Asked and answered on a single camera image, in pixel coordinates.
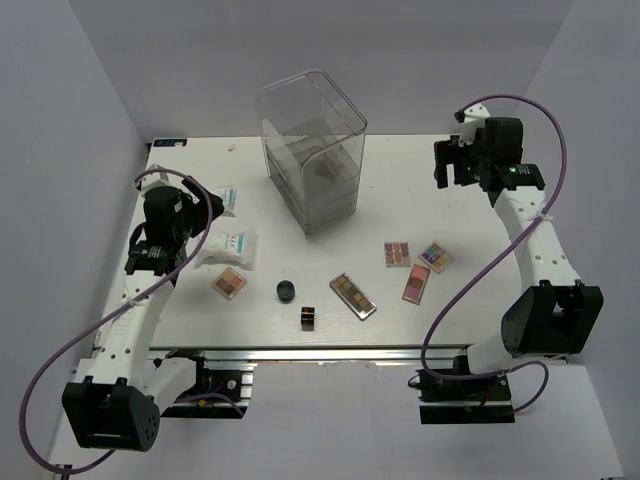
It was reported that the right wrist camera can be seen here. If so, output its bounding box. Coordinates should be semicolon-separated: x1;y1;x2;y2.
454;102;490;147

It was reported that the clear acrylic makeup organizer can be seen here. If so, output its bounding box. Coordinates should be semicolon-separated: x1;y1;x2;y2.
256;69;367;237

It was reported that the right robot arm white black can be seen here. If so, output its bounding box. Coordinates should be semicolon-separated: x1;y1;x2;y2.
434;106;604;399

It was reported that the small black amber cube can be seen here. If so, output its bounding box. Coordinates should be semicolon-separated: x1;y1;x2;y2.
300;306;316;331

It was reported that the left blue table label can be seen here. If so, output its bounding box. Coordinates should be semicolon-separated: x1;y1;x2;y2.
152;138;187;148

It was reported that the pink blush palette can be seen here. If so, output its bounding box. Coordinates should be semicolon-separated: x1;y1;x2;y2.
402;264;430;305

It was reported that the colourful eyeshadow palette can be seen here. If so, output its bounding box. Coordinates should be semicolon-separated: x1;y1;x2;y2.
419;241;452;274

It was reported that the square brown eyeshadow palette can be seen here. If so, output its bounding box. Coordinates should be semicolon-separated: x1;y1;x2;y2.
211;267;247;300

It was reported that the round black jar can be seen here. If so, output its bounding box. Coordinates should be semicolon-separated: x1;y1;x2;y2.
276;280;296;303

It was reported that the aluminium front rail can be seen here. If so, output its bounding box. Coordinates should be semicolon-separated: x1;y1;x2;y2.
149;346;471;364

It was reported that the long brown eyeshadow palette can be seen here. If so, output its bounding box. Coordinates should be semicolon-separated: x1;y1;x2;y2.
329;273;377;321

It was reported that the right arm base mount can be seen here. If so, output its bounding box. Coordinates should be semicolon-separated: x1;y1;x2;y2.
407;369;515;425

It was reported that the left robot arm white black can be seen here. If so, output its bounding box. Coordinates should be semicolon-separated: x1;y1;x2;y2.
62;181;224;452

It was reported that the nine pan pink palette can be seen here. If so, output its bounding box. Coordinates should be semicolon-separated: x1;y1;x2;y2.
384;242;412;268

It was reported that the cotton pad pack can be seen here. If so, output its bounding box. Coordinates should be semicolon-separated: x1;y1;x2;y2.
211;186;238;217
194;230;258;270

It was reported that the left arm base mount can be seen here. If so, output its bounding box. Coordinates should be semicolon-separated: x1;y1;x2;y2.
162;349;250;420

